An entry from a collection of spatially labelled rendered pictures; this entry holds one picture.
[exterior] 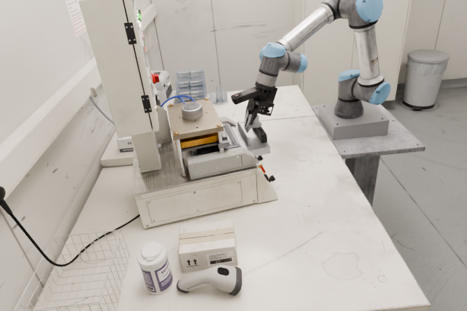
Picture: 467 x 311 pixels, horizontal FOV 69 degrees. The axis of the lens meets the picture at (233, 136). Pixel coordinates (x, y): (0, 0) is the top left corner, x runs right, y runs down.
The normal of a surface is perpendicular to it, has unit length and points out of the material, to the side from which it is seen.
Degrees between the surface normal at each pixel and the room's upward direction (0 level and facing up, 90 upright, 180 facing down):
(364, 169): 90
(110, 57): 90
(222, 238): 1
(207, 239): 1
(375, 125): 90
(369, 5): 81
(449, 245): 0
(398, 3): 90
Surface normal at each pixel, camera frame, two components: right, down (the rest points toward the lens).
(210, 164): 0.24, 0.47
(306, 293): -0.08, -0.87
